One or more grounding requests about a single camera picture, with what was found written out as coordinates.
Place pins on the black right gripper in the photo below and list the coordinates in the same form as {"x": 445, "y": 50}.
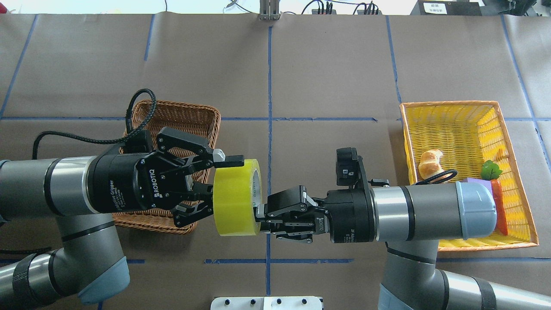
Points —
{"x": 351, "y": 215}

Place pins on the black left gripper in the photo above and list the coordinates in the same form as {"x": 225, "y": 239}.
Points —
{"x": 118, "y": 183}

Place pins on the yellow tape roll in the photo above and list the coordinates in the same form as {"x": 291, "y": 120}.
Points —
{"x": 237, "y": 191}

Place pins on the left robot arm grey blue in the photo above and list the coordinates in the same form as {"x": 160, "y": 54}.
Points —
{"x": 82, "y": 194}

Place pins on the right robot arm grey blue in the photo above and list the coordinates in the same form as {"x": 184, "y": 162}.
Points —
{"x": 410, "y": 221}

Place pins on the brown wicker basket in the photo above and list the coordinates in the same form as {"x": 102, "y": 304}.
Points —
{"x": 200, "y": 120}

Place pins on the yellow plastic woven basket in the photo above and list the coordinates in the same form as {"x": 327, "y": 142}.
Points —
{"x": 470, "y": 133}

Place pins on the toy croissant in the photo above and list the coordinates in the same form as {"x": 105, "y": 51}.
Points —
{"x": 429, "y": 165}

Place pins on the purple foam cube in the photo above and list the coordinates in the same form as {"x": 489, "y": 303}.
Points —
{"x": 486, "y": 183}

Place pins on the toy carrot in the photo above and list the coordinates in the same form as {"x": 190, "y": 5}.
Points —
{"x": 491, "y": 172}

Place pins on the black box white label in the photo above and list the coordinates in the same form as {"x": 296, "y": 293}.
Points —
{"x": 445, "y": 8}

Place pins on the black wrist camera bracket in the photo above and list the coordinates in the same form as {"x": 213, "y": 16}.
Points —
{"x": 140, "y": 143}

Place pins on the white camera pole base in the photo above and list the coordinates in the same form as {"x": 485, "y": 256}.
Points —
{"x": 268, "y": 303}

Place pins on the aluminium frame post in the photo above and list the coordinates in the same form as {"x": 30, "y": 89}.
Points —
{"x": 269, "y": 10}

